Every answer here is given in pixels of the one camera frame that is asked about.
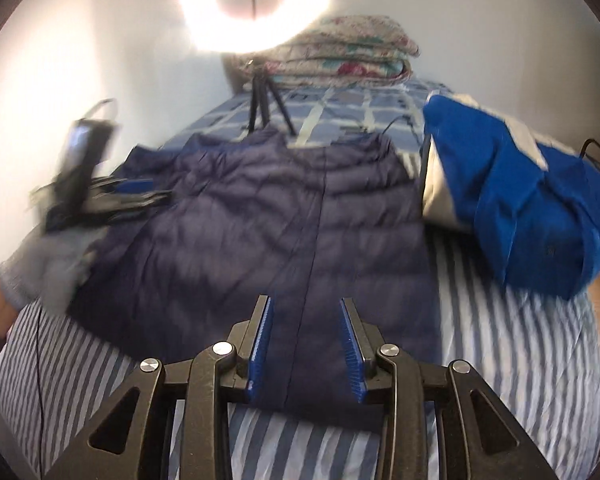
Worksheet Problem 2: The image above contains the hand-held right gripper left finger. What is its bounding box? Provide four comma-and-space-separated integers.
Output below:
45, 294, 276, 480

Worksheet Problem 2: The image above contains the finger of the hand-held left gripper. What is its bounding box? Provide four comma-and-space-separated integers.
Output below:
92, 175, 173, 196
87, 192, 171, 225

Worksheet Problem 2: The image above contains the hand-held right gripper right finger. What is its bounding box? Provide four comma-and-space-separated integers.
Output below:
340, 297, 561, 480

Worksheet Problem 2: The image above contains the navy puffer jacket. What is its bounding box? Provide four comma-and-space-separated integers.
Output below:
67, 127, 443, 416

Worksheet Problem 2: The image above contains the person's left hand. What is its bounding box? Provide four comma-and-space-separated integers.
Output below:
0, 225, 101, 313

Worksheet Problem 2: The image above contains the black tripod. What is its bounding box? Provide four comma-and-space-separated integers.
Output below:
245, 57, 298, 137

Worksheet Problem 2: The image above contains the blue checked bed sheet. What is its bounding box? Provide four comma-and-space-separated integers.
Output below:
157, 76, 461, 153

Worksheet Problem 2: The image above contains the blue and white jacket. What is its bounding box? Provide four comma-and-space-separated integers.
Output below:
419, 92, 600, 302

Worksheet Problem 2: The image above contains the folded floral quilt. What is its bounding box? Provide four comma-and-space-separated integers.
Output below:
222, 14, 421, 92

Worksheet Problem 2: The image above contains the thin black cable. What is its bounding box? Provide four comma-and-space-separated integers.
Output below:
35, 305, 46, 478

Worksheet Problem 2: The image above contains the black ring light cable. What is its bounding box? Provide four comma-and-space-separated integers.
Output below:
380, 114, 427, 137

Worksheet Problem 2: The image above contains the white ring light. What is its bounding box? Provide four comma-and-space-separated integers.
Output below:
177, 0, 331, 53

